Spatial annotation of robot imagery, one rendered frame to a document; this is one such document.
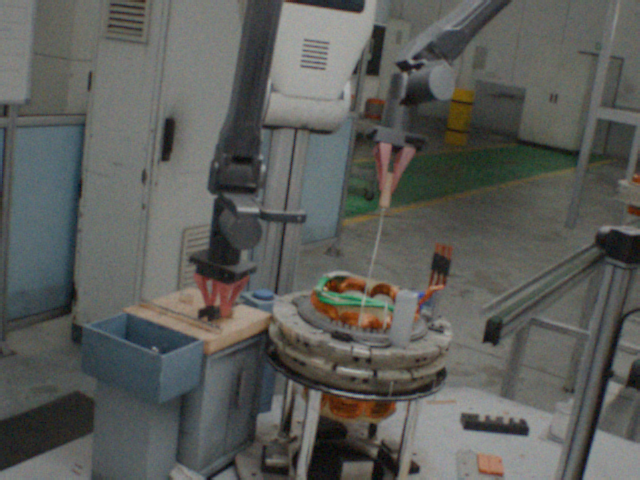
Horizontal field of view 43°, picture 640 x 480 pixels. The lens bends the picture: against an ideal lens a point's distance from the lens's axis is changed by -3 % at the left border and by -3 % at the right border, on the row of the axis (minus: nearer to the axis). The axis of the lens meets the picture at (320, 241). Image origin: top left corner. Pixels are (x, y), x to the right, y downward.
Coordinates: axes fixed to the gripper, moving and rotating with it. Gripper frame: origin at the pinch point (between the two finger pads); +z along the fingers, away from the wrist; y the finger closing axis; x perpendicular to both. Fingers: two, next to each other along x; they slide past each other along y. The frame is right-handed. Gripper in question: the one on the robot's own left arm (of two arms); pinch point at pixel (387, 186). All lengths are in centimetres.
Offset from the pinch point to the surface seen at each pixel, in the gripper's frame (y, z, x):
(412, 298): 6.1, 18.5, -6.8
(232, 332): -20.9, 29.2, 4.3
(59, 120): -110, -47, 229
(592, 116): 148, -115, 264
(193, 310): -28.4, 26.7, 12.2
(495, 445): 39, 43, 35
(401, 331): 5.8, 24.0, -4.4
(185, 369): -27.4, 36.4, -2.5
